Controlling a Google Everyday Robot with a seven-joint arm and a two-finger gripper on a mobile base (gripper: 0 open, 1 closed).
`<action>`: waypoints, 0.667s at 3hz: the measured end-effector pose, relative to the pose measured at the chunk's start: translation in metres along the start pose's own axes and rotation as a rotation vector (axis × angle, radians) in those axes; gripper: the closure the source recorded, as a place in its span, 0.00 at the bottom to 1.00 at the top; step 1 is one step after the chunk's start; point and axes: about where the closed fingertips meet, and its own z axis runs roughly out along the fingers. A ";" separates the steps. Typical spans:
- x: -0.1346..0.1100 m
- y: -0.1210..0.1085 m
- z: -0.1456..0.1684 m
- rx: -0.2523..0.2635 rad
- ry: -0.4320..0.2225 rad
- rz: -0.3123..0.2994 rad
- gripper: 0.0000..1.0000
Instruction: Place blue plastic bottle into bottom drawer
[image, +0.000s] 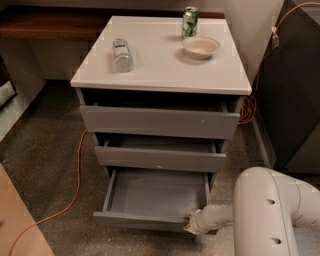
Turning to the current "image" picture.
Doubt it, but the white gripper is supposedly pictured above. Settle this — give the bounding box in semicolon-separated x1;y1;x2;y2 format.
183;209;209;235

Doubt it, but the grey bottom drawer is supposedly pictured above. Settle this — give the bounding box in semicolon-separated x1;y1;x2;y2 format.
94;168;210;232

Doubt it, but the grey drawer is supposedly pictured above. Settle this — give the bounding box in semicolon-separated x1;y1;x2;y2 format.
80;105;240;139
94;168;210;232
94;135;226;172

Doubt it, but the clear blue plastic bottle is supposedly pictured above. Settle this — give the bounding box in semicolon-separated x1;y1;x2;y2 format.
112;38;133;73

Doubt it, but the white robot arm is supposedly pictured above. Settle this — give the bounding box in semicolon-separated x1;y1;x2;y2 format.
184;167;320;256

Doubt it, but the grey middle drawer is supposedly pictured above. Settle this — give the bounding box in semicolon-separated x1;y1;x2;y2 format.
94;135;226;172

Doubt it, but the grey top drawer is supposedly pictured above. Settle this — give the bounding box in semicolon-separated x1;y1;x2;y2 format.
80;105;240;139

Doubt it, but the white top drawer cabinet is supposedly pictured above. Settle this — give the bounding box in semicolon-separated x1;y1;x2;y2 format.
70;15;253;188

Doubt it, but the white paper bowl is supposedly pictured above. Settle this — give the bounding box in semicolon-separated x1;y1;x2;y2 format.
182;37;220;60

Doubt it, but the green soda can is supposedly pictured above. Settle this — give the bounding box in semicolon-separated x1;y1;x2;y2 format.
182;6;199;38

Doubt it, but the dark object at left edge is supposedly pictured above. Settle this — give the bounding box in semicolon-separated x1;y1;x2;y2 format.
0;56;17;109

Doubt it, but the dark wooden shelf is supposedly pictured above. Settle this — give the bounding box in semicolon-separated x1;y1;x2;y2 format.
0;5;226;42

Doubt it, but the orange extension cable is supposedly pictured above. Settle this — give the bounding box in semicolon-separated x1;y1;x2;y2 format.
7;2;320;256

